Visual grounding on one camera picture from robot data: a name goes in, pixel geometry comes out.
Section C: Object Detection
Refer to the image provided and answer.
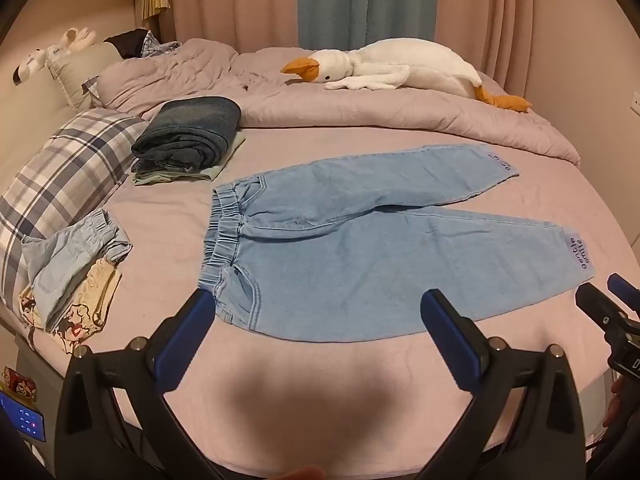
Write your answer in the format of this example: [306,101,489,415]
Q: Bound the beige headboard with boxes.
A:
[0,62,71,196]

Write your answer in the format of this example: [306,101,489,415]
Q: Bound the plaid pillow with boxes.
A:
[0,108,151,311]

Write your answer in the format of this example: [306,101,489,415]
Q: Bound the black and white plush toy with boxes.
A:
[13,49,48,85]

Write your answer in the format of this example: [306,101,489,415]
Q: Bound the white goose plush toy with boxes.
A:
[280,39,533,113]

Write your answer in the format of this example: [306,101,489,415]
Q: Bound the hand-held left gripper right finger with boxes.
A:
[420,289,586,480]

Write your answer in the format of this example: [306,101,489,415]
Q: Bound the folded light green garment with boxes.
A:
[131,130,247,187]

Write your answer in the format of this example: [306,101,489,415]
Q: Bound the dark cloth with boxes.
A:
[103,29,151,60]

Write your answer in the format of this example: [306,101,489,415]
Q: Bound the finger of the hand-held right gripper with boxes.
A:
[575,284,633,333]
[607,274,640,317]

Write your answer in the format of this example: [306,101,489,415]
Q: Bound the blue plaid shirt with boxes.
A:
[139,30,182,58]

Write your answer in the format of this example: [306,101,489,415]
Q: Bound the light blue denim pants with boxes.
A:
[197,144,597,343]

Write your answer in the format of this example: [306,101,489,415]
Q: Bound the pink duvet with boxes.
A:
[96,41,582,170]

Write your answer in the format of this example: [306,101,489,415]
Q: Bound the small folded light blue jeans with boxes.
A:
[22,208,133,333]

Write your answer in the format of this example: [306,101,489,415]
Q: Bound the person's right hand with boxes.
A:
[603,379,630,430]

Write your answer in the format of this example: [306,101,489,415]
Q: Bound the cream cartoon print garment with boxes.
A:
[19,255,123,356]

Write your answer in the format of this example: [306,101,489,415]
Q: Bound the blue panel device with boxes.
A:
[0,389,48,443]

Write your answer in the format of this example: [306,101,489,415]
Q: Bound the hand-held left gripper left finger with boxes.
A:
[54,290,236,480]

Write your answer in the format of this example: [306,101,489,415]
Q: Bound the pink curtain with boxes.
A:
[167,0,640,106]

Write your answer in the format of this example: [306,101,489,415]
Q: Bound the blue curtain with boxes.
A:
[297,0,440,52]

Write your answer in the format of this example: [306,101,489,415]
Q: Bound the beige pillow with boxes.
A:
[47,41,125,112]

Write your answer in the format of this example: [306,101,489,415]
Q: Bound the folded dark denim jeans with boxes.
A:
[131,96,243,170]

